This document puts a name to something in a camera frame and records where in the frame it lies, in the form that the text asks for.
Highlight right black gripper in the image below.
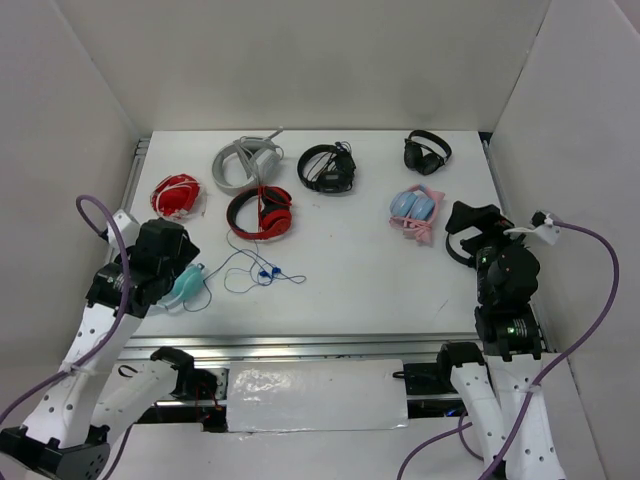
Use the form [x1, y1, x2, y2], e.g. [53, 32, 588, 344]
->
[445, 198, 538, 302]

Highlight teal cat-ear headphones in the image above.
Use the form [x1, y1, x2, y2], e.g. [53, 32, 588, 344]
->
[158, 263, 205, 312]

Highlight blue earphones with cable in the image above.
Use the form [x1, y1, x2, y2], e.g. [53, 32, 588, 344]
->
[179, 231, 307, 313]

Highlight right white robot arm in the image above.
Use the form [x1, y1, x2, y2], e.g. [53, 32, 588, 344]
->
[435, 201, 566, 479]

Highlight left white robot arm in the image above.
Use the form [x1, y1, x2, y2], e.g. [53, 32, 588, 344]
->
[1, 219, 216, 479]

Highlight red folded headphones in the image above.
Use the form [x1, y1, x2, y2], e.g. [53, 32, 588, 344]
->
[149, 173, 207, 221]

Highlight pink and blue headphones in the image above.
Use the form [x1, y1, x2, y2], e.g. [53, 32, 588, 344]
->
[389, 184, 445, 246]

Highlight black on-ear headphones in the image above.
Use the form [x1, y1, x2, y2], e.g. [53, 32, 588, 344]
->
[403, 130, 452, 176]

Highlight red and black headphones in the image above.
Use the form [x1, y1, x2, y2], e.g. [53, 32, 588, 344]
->
[226, 186, 292, 241]

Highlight grey white gaming headset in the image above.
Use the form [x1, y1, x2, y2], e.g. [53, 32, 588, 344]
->
[211, 127, 284, 196]

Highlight white taped cover plate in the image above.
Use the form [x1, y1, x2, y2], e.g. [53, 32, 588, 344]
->
[226, 359, 409, 433]

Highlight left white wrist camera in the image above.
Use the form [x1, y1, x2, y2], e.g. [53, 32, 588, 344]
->
[107, 209, 140, 250]

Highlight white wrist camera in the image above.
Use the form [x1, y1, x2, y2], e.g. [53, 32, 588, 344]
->
[503, 210, 561, 246]
[107, 209, 140, 250]

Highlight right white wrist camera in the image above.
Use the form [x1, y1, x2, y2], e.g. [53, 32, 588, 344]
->
[503, 210, 561, 246]

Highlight black headset with cable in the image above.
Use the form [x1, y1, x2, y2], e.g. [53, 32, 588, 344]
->
[297, 141, 356, 194]

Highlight aluminium rail frame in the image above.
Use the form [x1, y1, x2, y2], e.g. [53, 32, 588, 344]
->
[122, 130, 498, 360]

